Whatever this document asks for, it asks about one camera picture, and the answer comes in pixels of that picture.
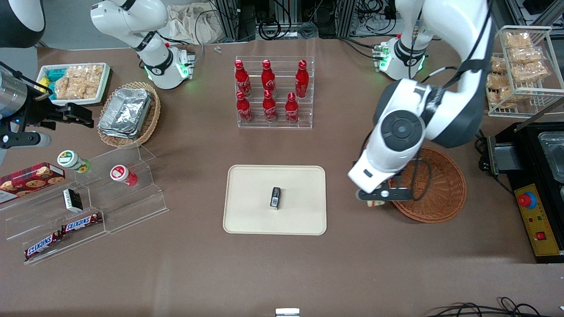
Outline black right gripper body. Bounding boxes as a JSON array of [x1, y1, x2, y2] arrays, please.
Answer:
[[17, 94, 64, 126]]

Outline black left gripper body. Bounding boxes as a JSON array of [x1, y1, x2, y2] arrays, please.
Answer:
[[389, 174, 413, 190]]

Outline white rectangular tray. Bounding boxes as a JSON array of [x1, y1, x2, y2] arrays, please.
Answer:
[[37, 63, 111, 106]]

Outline brown wicker basket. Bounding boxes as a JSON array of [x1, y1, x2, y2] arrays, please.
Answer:
[[388, 146, 467, 224]]

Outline aluminium foil tray stack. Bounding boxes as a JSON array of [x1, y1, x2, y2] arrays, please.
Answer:
[[98, 87, 152, 139]]

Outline light wicker basket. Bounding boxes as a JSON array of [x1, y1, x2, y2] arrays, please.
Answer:
[[97, 81, 161, 148]]

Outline beige plastic tray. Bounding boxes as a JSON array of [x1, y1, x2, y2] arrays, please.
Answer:
[[223, 165, 327, 236]]

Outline green lid yogurt cup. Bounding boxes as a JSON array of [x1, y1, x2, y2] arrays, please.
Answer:
[[57, 150, 92, 173]]

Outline red tartan cookie box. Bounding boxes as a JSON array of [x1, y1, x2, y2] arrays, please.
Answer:
[[0, 162, 66, 204]]

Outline red lid yogurt cup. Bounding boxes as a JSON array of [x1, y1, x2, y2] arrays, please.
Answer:
[[110, 165, 138, 187]]

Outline black and white small box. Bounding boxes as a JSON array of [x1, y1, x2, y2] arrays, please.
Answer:
[[63, 188, 83, 213]]

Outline clear acrylic stepped stand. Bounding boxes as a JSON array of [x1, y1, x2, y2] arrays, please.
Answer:
[[73, 144, 169, 235], [0, 174, 107, 265]]

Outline snickers chocolate bar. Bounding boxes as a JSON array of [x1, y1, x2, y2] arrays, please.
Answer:
[[60, 213, 103, 234], [24, 231, 63, 261]]

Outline grey metal box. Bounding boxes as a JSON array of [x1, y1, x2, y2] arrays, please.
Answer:
[[487, 136, 525, 175]]

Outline red cola bottle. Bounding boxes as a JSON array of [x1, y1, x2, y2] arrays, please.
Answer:
[[295, 59, 310, 98], [285, 92, 300, 124], [262, 89, 278, 122], [234, 59, 252, 97], [236, 90, 254, 124], [261, 59, 276, 95]]

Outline clear acrylic bottle rack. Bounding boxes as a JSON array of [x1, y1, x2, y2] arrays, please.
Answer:
[[235, 56, 316, 129]]

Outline black machine housing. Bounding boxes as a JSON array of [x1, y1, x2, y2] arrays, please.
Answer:
[[507, 120, 564, 265]]

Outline yellow emergency stop box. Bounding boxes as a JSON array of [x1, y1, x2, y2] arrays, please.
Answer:
[[513, 183, 563, 258]]

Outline white cloth bag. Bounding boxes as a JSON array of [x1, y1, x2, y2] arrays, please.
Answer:
[[167, 4, 221, 44]]

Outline steel food container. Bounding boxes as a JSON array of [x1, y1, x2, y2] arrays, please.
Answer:
[[538, 131, 564, 183]]

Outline white power strip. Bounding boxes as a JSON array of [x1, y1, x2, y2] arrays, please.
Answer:
[[352, 11, 398, 36]]

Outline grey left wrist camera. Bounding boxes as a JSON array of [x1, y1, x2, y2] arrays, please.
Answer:
[[356, 187, 413, 203]]

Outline black power cable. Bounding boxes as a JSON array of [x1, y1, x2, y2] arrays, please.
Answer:
[[475, 130, 514, 197]]

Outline black loose cables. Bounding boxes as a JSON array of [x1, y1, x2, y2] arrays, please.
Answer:
[[425, 297, 547, 317]]

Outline white wire rack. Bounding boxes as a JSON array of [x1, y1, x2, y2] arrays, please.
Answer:
[[486, 26, 564, 118]]

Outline aluminium profile frame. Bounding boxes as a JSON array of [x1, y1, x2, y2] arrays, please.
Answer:
[[215, 0, 257, 41], [334, 0, 356, 37]]

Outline coiled black cable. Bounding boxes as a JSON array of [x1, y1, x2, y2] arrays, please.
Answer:
[[258, 18, 281, 41]]

